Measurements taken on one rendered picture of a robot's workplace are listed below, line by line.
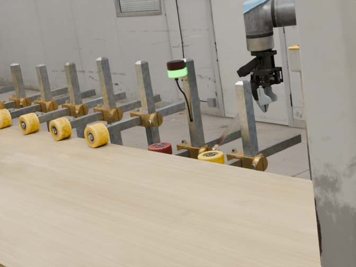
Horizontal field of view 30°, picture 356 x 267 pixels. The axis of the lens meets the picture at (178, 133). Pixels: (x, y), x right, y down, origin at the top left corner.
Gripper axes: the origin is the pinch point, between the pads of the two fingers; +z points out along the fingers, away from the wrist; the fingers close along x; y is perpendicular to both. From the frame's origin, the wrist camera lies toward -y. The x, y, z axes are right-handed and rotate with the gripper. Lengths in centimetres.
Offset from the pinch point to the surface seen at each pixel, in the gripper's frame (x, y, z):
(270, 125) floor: 264, -229, 97
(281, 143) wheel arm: 0.1, 6.1, 11.8
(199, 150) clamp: -18.6, -14.3, 10.9
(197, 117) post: -16.5, -15.0, -0.1
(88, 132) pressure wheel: -40, -48, 2
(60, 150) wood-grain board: -47, -57, 7
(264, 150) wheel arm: -8.2, 5.9, 11.7
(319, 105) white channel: -119, 113, -38
